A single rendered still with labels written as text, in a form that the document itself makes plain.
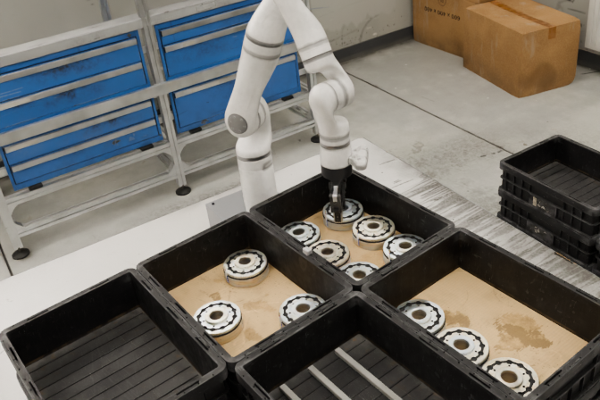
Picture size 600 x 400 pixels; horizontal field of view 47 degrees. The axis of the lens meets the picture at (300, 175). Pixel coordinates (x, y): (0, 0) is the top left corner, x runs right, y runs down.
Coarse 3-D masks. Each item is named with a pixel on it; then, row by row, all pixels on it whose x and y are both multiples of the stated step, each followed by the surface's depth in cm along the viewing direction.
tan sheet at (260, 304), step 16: (208, 272) 161; (272, 272) 159; (176, 288) 158; (192, 288) 157; (208, 288) 156; (224, 288) 156; (240, 288) 155; (256, 288) 155; (272, 288) 154; (288, 288) 153; (192, 304) 152; (240, 304) 151; (256, 304) 150; (272, 304) 149; (256, 320) 146; (272, 320) 145; (240, 336) 142; (256, 336) 142; (240, 352) 138
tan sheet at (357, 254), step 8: (312, 216) 177; (320, 216) 176; (320, 224) 173; (328, 232) 170; (336, 232) 170; (344, 232) 169; (344, 240) 167; (352, 240) 166; (352, 248) 164; (360, 248) 163; (352, 256) 161; (360, 256) 161; (368, 256) 160; (376, 256) 160; (376, 264) 158; (384, 264) 157
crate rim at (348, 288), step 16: (224, 224) 160; (256, 224) 159; (192, 240) 156; (288, 240) 152; (160, 256) 152; (304, 256) 147; (144, 272) 148; (160, 288) 142; (352, 288) 136; (320, 304) 133; (192, 320) 133; (304, 320) 130; (208, 336) 129; (272, 336) 128; (224, 352) 125
